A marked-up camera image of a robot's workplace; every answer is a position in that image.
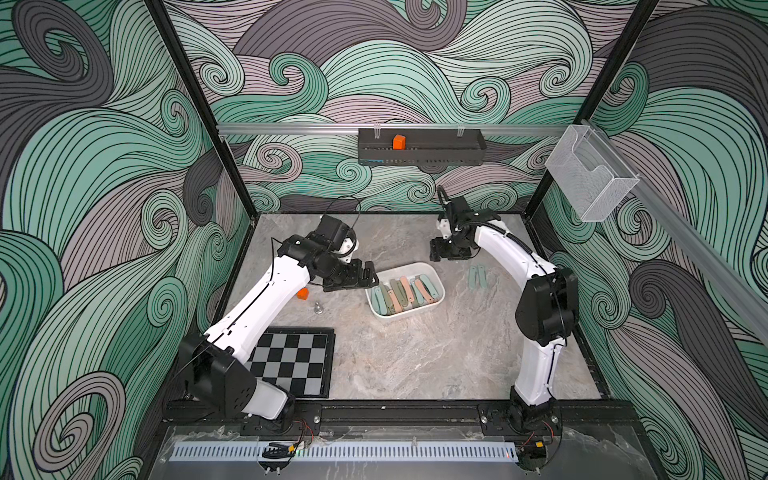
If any aluminium wall rail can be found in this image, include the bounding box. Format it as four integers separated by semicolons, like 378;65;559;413
217;122;568;137
581;120;767;343

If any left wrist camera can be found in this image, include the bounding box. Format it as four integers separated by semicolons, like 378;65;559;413
312;214;357;257

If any black right corner post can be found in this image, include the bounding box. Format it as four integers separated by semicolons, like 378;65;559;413
522;0;659;223

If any aluminium wall rail back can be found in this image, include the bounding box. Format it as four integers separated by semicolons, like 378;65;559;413
217;122;568;137

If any white slotted cable duct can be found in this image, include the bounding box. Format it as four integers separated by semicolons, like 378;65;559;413
169;440;518;463

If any aluminium wall rail right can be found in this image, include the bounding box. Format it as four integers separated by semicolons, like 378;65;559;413
581;120;767;343

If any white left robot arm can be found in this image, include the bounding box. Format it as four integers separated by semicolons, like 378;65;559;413
179;235;379;421

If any black white checkerboard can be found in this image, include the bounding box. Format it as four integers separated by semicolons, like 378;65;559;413
246;326;336;399

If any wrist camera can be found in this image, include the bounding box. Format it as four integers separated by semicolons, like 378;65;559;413
444;196;475;233
312;214;357;257

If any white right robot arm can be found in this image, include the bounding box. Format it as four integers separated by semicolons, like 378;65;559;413
430;199;578;433

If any white storage box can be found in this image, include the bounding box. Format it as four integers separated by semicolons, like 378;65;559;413
366;262;446;320

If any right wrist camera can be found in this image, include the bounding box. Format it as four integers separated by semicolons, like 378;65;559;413
444;196;475;233

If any black corner frame post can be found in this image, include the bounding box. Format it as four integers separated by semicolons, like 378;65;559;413
145;0;259;225

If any black wall shelf tray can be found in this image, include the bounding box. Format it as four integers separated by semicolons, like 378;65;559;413
357;129;488;167

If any clear acrylic wall holder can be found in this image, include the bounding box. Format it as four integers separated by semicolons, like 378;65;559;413
545;124;639;223

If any orange block on shelf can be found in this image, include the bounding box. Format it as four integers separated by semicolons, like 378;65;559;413
392;135;406;150

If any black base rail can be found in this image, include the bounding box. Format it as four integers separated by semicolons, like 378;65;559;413
163;399;641;440

